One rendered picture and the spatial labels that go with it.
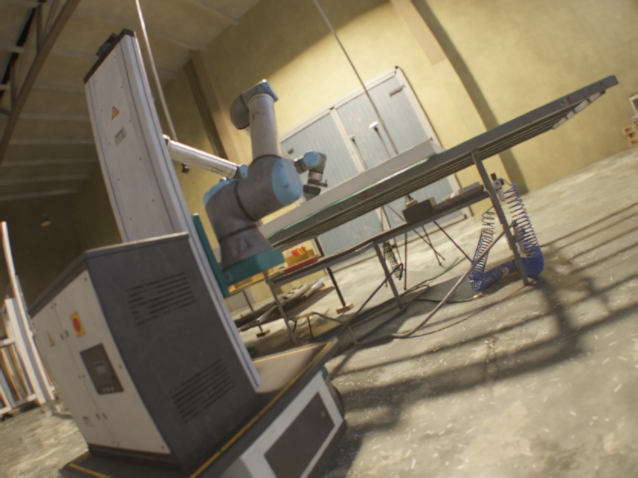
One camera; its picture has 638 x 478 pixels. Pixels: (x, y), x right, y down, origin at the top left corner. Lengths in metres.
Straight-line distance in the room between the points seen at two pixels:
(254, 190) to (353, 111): 7.94
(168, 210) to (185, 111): 11.44
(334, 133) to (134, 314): 8.49
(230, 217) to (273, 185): 0.19
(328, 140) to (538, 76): 5.43
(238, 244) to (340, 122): 7.99
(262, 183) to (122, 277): 0.53
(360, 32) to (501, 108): 4.02
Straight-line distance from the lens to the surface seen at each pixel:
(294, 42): 10.38
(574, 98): 1.91
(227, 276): 1.19
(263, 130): 1.34
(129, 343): 0.79
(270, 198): 1.11
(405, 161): 1.77
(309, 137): 9.37
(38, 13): 9.32
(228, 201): 1.16
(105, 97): 1.57
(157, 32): 11.19
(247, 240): 1.15
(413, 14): 9.00
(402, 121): 8.56
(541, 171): 8.46
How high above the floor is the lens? 0.65
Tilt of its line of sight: 2 degrees up
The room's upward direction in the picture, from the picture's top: 23 degrees counter-clockwise
